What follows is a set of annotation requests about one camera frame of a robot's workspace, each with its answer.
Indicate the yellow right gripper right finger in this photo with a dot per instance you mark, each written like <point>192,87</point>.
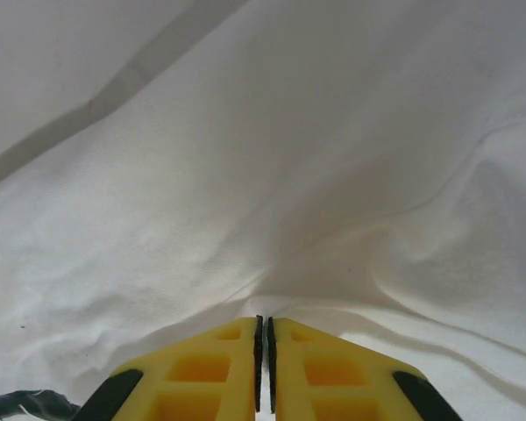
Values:
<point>289,355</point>

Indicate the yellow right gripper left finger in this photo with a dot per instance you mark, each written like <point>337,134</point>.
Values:
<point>241,351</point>

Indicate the white printed t-shirt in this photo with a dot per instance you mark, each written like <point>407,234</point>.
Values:
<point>245,175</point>

